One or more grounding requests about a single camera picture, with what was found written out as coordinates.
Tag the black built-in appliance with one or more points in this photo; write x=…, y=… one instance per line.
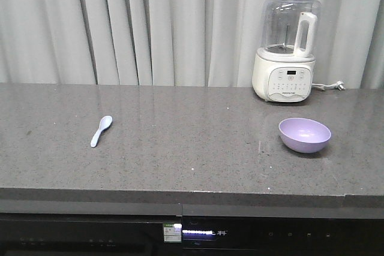
x=31, y=227
x=282, y=231

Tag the black built-in appliance right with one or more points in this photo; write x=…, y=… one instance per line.
x=282, y=231

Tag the black built-in appliance left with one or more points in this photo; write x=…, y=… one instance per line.
x=31, y=227

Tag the grey pleated curtain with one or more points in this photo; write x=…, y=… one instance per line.
x=175, y=42

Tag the green white energy label sticker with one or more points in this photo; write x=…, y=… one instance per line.
x=172, y=232

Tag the light blue plastic spoon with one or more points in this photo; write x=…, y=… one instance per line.
x=104, y=124

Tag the white blender with clear jar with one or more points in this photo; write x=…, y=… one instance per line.
x=284, y=63

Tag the purple plastic bowl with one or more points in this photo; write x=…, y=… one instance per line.
x=304, y=135

